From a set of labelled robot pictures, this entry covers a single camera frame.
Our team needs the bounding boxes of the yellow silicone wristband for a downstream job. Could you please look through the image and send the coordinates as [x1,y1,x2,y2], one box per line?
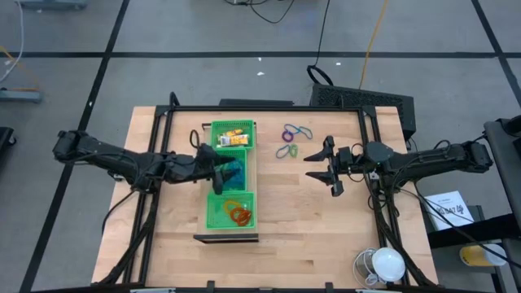
[223,199,243,216]

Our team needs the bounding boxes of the black side cart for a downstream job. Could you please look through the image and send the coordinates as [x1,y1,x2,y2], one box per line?
[427,116,521,293]

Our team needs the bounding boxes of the black computer case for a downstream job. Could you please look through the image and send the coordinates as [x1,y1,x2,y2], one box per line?
[309,83,417,140]

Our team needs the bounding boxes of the white dome lamp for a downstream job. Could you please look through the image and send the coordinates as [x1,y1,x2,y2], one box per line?
[371,247,407,283]

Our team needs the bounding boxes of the yellow plastic bottle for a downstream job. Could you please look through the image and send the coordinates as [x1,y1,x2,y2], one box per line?
[458,243,509,268]

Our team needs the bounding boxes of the black looped floor cable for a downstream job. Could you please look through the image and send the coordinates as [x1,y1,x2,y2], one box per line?
[305,0,335,87]

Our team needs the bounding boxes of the grey desk foot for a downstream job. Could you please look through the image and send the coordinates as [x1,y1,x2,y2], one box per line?
[15,0,89,11]
[0,89,44,105]

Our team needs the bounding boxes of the white printed paper sheet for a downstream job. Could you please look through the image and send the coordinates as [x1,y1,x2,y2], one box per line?
[422,190,475,232]

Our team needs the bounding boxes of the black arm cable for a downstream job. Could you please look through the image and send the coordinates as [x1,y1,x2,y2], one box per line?
[101,189,138,236]

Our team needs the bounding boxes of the white floor cable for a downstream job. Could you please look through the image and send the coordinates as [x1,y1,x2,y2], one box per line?
[0,0,25,85]

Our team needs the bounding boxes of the black equipment piece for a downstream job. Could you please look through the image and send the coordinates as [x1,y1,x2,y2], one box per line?
[0,126,17,158]

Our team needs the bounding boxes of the white coiled lamp cable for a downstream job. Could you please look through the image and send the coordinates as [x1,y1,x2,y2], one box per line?
[352,247,380,288]

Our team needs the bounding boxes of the green slotted plastic basket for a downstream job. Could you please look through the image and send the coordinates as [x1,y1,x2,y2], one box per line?
[209,119,257,151]
[212,147,248,194]
[205,191,257,230]

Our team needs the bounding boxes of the yellow cable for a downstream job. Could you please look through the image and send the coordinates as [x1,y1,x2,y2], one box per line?
[357,0,391,90]

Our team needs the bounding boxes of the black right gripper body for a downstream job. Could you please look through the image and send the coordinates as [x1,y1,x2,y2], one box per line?
[323,135,366,198]

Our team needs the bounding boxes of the green three-compartment tray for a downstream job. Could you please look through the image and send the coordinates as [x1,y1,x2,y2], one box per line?
[193,119,261,244]

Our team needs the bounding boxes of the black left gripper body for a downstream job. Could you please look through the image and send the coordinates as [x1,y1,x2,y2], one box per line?
[194,142,225,196]

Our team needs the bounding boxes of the yellow orange packets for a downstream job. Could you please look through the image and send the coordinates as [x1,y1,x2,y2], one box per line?
[219,134,251,147]

